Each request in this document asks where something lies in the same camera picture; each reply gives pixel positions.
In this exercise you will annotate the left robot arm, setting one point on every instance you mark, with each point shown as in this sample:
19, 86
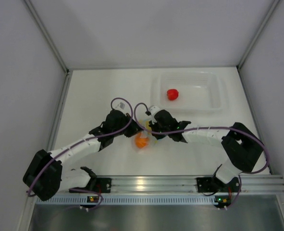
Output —
52, 172

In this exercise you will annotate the aluminium mounting rail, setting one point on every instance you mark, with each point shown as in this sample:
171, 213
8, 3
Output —
250, 184

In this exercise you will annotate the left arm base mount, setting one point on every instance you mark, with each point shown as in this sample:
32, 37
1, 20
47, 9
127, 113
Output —
101, 185

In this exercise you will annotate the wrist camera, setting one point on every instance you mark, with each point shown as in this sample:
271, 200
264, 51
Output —
120, 107
153, 110

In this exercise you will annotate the clear plastic basket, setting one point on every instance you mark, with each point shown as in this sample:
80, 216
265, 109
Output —
199, 92

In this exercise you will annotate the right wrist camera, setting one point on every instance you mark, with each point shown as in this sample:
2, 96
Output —
153, 110

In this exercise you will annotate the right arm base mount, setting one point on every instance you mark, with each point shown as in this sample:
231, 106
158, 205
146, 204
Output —
206, 185

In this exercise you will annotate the red fake apple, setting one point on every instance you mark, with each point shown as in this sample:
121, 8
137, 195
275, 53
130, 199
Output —
172, 94

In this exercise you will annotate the yellow fake fruit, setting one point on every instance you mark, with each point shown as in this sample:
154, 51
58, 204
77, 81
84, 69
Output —
147, 126

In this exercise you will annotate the clear zip top bag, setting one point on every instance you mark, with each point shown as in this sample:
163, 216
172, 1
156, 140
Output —
152, 142

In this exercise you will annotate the slotted cable duct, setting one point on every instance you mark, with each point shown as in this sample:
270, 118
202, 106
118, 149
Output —
134, 200

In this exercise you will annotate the orange fake fruit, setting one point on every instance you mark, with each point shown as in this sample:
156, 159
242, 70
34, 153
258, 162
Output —
141, 142

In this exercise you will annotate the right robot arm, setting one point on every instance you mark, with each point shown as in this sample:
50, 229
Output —
242, 147

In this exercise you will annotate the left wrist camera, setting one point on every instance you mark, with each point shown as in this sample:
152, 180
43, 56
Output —
120, 107

